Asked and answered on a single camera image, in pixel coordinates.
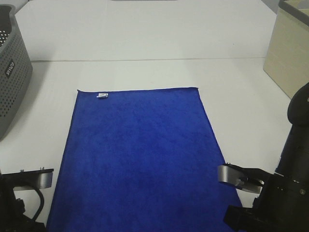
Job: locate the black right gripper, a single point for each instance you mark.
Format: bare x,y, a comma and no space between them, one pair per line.
282,206

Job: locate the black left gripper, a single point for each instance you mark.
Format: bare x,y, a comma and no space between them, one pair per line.
12,218

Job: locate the blue microfibre towel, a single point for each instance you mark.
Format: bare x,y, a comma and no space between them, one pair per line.
140,161

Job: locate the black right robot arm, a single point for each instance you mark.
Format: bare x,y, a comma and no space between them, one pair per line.
294,160

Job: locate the grey perforated plastic basket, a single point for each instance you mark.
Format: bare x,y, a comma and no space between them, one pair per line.
15,67

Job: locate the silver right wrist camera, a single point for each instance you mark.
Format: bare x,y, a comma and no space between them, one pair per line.
249,180

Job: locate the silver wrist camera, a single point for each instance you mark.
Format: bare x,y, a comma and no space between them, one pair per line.
27,180
249,180

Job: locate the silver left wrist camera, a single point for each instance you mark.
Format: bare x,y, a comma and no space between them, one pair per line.
27,180

